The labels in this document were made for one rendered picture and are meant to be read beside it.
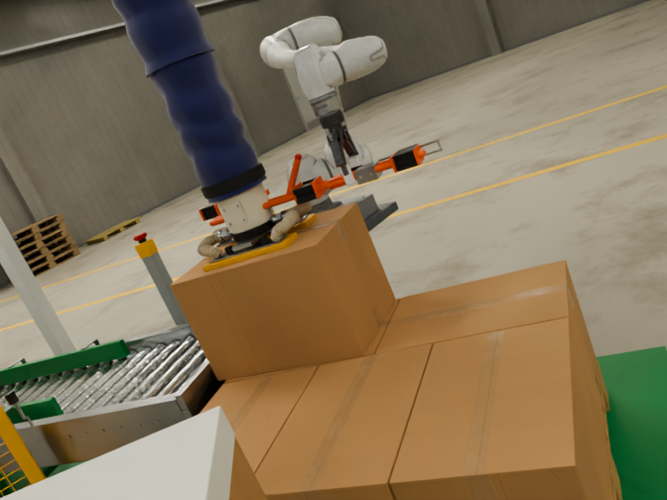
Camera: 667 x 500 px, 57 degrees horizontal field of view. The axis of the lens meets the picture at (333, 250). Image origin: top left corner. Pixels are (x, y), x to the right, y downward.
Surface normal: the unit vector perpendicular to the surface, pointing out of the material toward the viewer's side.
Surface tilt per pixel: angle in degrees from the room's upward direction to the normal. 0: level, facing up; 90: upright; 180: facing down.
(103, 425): 90
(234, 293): 90
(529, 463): 0
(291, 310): 90
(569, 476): 90
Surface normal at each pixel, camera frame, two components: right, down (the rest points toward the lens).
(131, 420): -0.31, 0.39
